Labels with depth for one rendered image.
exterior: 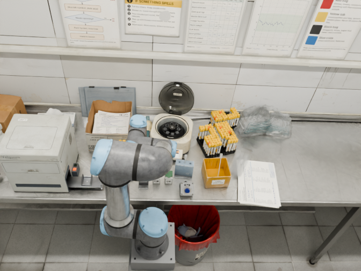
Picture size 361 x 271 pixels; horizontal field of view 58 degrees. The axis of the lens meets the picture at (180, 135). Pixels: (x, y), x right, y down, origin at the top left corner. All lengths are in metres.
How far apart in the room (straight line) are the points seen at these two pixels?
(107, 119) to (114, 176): 1.08
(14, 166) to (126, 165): 0.84
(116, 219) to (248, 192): 0.81
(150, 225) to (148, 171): 0.38
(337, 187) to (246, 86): 0.79
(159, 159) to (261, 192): 0.96
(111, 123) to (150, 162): 1.08
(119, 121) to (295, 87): 1.12
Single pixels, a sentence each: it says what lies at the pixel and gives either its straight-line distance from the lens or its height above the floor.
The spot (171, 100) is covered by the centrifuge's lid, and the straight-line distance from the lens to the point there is 2.04.
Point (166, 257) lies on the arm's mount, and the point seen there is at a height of 0.95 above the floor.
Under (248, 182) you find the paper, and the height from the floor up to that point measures 0.89.
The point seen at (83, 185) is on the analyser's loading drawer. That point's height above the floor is 0.92.
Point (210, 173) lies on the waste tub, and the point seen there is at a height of 0.88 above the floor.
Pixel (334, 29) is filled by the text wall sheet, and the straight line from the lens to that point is 2.02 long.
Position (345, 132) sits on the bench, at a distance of 2.44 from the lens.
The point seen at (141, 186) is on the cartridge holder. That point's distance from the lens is 1.77.
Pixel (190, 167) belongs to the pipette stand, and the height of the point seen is 0.97.
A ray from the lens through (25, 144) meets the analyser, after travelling 1.66.
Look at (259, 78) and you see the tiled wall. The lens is 2.08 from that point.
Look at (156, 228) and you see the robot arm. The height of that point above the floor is 1.17.
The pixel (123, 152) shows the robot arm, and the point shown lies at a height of 1.60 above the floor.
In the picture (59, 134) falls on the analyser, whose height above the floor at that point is 1.17.
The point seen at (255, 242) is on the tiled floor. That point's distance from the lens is 2.71.
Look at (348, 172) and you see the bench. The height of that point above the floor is 0.87.
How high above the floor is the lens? 2.33
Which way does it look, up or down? 46 degrees down
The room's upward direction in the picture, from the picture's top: 6 degrees clockwise
